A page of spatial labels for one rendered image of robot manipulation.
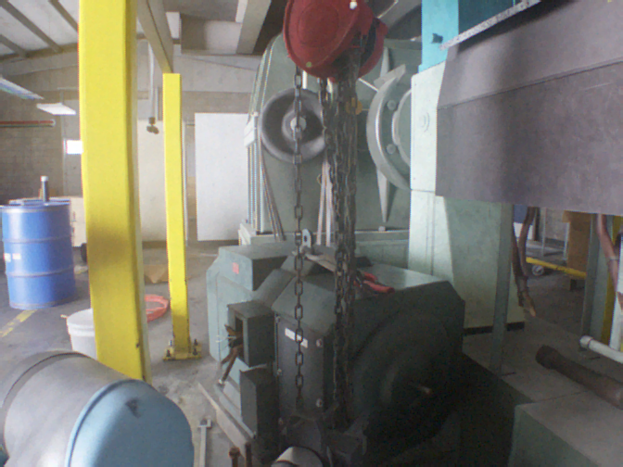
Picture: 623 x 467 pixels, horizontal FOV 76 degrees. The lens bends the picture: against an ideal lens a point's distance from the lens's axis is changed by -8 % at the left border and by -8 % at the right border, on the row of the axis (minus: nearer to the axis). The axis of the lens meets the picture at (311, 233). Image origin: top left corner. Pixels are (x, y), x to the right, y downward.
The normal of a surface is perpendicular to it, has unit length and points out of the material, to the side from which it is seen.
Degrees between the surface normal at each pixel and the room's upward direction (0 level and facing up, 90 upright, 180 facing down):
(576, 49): 78
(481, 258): 72
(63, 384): 19
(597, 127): 90
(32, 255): 90
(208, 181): 90
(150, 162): 90
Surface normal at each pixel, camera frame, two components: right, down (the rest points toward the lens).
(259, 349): 0.54, 0.11
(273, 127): 0.34, 0.11
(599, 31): -0.95, -0.18
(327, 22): -0.31, 0.14
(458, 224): 0.22, -0.18
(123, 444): 0.88, -0.03
